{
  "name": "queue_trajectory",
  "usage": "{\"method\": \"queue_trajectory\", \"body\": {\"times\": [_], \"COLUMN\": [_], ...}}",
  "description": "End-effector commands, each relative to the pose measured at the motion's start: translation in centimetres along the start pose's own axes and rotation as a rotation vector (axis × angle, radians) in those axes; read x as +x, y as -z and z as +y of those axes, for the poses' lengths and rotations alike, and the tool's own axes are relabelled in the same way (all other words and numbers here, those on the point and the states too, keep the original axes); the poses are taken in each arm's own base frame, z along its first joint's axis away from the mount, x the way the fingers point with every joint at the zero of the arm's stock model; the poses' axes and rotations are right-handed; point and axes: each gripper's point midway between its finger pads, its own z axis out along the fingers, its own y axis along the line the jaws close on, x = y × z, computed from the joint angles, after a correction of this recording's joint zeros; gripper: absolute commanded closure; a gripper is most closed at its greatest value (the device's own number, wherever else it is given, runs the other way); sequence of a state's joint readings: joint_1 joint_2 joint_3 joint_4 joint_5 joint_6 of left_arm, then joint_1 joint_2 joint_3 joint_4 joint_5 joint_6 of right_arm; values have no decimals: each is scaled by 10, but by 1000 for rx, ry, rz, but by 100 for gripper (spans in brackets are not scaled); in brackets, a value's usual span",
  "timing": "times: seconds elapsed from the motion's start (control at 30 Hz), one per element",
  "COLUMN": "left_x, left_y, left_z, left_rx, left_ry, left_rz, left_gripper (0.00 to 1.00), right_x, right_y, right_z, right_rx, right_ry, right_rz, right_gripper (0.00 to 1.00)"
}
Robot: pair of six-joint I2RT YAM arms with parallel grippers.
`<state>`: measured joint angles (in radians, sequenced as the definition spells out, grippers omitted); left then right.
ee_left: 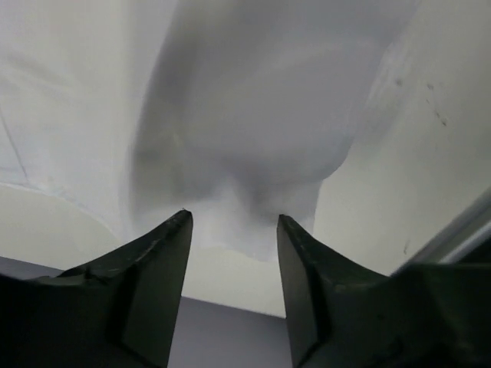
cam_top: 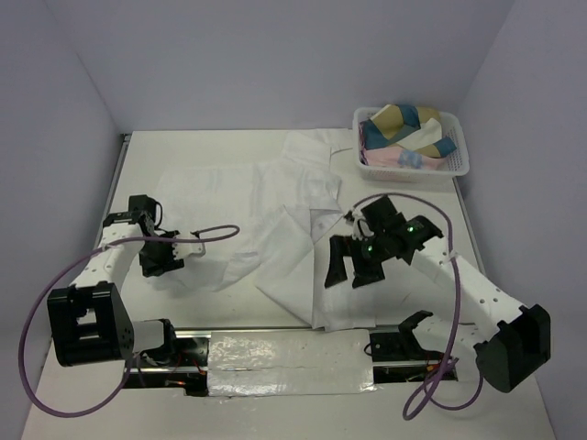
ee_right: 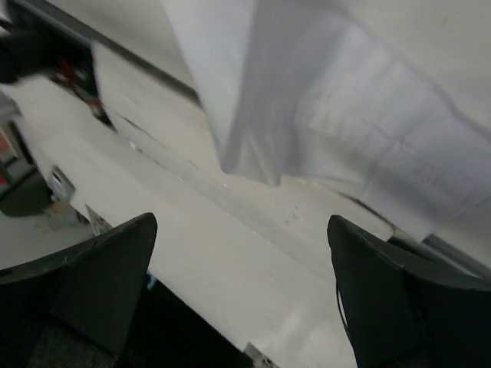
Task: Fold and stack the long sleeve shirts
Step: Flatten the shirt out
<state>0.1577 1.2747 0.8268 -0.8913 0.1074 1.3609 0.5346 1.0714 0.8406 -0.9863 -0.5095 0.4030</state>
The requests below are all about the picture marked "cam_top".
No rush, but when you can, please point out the white long sleeve shirt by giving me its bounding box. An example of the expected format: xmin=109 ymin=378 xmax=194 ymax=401
xmin=141 ymin=128 xmax=352 ymax=328

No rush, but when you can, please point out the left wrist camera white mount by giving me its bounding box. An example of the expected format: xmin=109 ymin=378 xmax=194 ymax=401
xmin=172 ymin=233 xmax=206 ymax=259

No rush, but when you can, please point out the silver foil tape panel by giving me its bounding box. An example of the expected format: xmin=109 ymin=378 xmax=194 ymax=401
xmin=207 ymin=329 xmax=375 ymax=398

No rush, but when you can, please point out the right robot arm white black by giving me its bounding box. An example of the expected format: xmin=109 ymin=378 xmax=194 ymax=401
xmin=324 ymin=193 xmax=551 ymax=393

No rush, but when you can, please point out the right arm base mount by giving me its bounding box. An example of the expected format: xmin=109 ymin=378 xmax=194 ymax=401
xmin=363 ymin=328 xmax=444 ymax=384

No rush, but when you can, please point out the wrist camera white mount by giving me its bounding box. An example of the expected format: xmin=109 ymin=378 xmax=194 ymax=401
xmin=172 ymin=233 xmax=206 ymax=259
xmin=344 ymin=210 xmax=374 ymax=240

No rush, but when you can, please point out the colourful patchwork shirt in basket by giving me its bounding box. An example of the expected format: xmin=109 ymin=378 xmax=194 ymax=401
xmin=360 ymin=104 xmax=445 ymax=149

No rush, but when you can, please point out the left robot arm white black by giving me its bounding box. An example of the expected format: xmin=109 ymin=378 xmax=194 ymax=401
xmin=47 ymin=194 xmax=184 ymax=367

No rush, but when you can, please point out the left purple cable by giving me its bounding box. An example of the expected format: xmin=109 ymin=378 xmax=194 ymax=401
xmin=17 ymin=224 xmax=241 ymax=418

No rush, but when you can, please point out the pink shirt in basket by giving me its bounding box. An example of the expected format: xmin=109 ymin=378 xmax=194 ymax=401
xmin=362 ymin=134 xmax=457 ymax=171

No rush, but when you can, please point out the purple cable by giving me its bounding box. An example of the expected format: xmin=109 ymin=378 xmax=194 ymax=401
xmin=17 ymin=224 xmax=241 ymax=418
xmin=350 ymin=192 xmax=485 ymax=422

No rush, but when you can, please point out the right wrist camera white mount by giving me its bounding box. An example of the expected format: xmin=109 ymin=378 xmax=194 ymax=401
xmin=344 ymin=210 xmax=374 ymax=240

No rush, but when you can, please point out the white plastic basket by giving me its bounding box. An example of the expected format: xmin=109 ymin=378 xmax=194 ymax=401
xmin=353 ymin=104 xmax=470 ymax=183

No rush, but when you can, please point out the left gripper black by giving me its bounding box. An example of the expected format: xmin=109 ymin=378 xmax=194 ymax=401
xmin=138 ymin=229 xmax=183 ymax=278

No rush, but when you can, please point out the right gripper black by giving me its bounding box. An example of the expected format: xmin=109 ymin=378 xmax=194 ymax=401
xmin=324 ymin=231 xmax=390 ymax=287

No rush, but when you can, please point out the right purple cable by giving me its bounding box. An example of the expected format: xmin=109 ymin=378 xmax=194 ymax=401
xmin=350 ymin=192 xmax=485 ymax=422

